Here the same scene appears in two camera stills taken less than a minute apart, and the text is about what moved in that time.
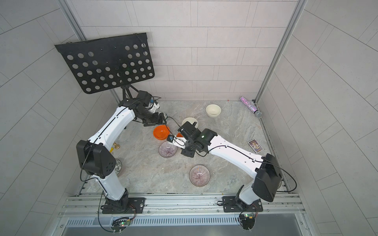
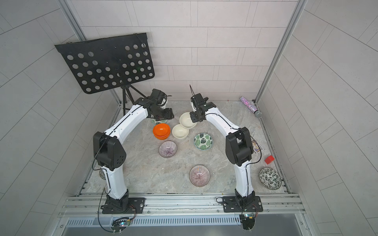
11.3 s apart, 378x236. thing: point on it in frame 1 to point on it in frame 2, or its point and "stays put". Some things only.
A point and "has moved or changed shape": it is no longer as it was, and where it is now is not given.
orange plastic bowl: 161,132 stays put
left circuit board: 120,223 stays put
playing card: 255,145 stays put
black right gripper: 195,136 to 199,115
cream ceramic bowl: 213,110 has moved or changed shape
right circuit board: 248,220 stays put
